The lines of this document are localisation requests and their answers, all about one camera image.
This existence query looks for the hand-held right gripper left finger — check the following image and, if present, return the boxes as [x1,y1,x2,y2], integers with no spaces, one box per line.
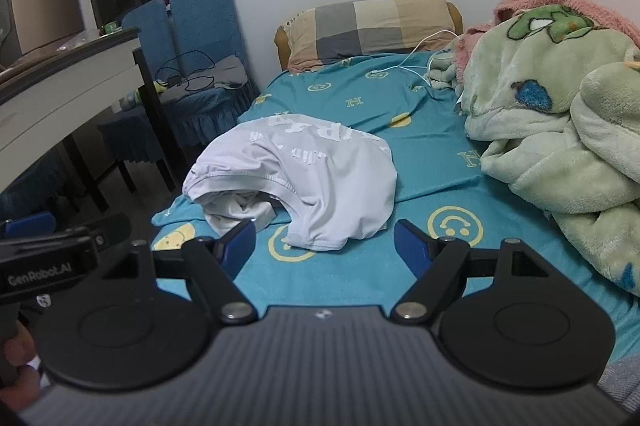
[102,220,261,324]

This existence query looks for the person's grey pants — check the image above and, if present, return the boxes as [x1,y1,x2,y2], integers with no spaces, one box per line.
[597,358,640,413]

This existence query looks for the yellow green toy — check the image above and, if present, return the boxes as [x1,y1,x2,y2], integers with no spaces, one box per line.
[121,81,168,111]

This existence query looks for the green fleece blanket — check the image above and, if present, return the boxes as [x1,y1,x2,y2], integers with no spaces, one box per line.
[430,3,640,298]

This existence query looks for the person's left hand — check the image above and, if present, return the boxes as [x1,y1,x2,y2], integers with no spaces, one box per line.
[0,330,43,407]

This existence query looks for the grey cloth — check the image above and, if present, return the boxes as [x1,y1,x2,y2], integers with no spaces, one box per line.
[165,56,249,100]

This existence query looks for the teal smiley print bed sheet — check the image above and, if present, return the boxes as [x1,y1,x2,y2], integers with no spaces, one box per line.
[150,48,640,357]

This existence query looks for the black charger cable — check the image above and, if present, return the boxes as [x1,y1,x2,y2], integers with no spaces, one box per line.
[156,51,217,93]

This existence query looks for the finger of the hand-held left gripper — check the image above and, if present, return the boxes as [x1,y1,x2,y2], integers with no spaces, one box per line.
[2,212,58,238]

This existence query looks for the white charging cable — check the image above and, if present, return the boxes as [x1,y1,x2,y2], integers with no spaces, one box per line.
[397,31,465,117]

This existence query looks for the white table with dark legs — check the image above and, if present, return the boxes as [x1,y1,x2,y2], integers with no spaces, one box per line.
[0,26,177,214]

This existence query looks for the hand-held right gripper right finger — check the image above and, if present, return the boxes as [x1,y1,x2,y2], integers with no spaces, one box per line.
[392,219,551,324]

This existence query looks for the blue covered chair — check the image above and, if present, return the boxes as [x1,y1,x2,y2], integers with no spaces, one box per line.
[167,0,261,148]
[97,0,175,194]
[0,146,81,223]

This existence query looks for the plaid pillow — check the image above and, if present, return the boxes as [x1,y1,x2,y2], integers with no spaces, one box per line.
[282,0,457,72]

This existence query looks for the mustard yellow cushion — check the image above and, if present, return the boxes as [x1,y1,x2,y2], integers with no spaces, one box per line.
[274,1,464,71]

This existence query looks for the white t-shirt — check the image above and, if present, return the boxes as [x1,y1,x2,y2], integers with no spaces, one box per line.
[182,112,398,253]

